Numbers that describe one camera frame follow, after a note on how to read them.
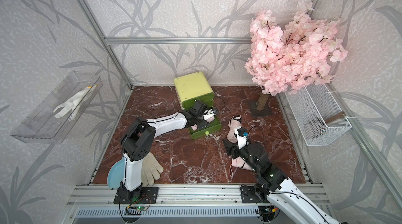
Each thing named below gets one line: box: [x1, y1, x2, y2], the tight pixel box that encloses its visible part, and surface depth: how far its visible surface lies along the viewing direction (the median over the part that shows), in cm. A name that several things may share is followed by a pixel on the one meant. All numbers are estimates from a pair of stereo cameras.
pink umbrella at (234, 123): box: [226, 114, 242, 144], surface depth 96 cm
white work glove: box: [141, 151, 164, 187], surface depth 82 cm
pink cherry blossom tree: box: [244, 2, 349, 111], surface depth 65 cm
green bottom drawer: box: [188, 115, 222, 140], surface depth 93 cm
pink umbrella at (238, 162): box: [231, 155, 252, 171], surface depth 83 cm
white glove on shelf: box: [53, 84, 98, 121], surface depth 68 cm
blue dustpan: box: [107, 156, 126, 189], surface depth 82 cm
